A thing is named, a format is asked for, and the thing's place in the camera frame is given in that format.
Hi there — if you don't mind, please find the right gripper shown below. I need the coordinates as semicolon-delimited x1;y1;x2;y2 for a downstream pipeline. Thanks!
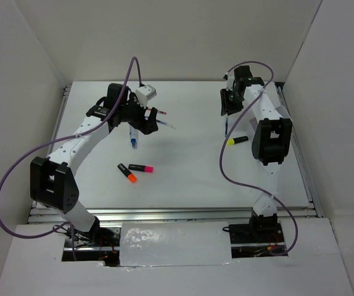
220;87;244;115

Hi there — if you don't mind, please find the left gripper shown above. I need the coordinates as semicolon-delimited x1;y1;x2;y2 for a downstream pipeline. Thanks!
119;94;158;135

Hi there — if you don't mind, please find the blue pen clear cap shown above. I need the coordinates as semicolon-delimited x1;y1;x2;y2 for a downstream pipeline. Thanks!
145;116;176;130

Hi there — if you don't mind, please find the dark blue pen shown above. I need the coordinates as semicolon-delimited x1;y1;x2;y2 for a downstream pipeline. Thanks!
224;117;229;137

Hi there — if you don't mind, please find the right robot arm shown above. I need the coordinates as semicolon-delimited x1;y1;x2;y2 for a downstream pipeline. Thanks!
219;62;293;242

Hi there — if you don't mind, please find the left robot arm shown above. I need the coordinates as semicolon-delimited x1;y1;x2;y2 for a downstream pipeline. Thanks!
30;83;158;246

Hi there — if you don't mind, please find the red pen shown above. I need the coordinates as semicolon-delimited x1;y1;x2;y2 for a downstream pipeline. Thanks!
146;108;167;115

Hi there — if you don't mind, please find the yellow highlighter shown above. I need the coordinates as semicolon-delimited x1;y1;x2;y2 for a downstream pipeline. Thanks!
226;136;249;146

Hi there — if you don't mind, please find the pink highlighter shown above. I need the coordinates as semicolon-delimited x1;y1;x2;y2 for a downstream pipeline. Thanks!
128;164;154;173

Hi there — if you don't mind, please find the white divided container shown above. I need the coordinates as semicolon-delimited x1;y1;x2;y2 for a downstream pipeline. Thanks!
250;101;291;132

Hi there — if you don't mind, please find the orange highlighter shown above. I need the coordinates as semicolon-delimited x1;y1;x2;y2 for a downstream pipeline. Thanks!
117;163;137;183

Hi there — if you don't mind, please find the white cover plate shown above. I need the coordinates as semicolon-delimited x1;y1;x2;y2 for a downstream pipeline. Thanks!
120;221;232;267

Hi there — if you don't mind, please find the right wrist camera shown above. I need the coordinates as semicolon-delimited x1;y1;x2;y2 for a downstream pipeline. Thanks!
223;71;235;91

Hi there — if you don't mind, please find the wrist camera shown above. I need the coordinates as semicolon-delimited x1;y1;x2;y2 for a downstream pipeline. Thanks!
223;71;235;91
135;85;157;107

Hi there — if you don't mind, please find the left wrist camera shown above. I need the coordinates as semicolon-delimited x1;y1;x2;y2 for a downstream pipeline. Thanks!
135;85;157;107

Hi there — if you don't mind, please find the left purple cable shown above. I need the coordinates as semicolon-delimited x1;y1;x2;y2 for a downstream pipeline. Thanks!
0;56;144;261

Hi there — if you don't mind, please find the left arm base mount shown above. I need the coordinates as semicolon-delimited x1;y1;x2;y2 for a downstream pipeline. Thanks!
57;227;121;267

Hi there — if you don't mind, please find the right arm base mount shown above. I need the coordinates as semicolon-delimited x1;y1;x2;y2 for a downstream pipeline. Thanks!
222;221;287;259

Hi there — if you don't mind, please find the aluminium frame rail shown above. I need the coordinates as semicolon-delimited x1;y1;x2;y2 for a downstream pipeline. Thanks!
27;207;317;224

